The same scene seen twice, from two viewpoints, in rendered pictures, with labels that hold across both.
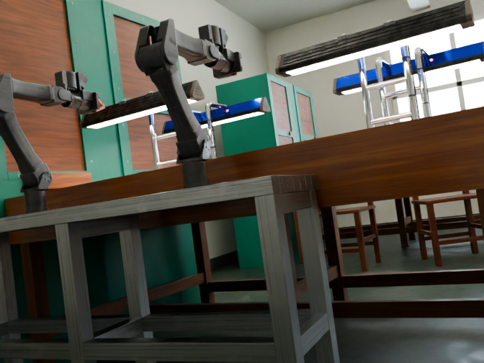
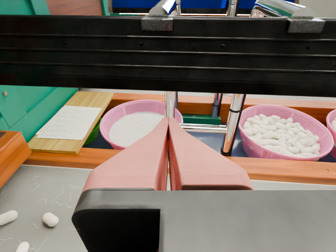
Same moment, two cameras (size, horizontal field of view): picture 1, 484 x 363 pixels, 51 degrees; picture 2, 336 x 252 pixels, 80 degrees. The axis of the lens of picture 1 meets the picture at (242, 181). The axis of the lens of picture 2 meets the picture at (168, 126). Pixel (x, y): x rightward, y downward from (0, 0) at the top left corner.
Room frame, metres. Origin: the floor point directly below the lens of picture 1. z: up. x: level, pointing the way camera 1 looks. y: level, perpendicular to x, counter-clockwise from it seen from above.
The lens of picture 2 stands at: (1.88, 0.54, 1.15)
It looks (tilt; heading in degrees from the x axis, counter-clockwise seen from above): 37 degrees down; 335
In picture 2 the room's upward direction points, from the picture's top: straight up
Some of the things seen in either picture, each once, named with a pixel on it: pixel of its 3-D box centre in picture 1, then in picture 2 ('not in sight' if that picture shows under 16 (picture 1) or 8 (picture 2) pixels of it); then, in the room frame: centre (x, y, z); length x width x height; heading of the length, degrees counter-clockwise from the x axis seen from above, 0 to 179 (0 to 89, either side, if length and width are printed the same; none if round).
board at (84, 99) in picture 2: not in sight; (77, 116); (2.51, 0.58, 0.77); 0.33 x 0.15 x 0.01; 150
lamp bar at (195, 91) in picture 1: (137, 106); (218, 51); (2.07, 0.39, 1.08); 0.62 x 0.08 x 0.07; 60
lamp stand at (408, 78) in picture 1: (382, 99); not in sight; (1.64, -0.49, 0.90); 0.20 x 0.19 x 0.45; 60
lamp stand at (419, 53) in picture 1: (409, 109); not in sight; (1.99, -0.70, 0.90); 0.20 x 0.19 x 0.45; 60
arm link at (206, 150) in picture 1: (192, 153); not in sight; (1.37, 0.12, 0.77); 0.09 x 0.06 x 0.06; 65
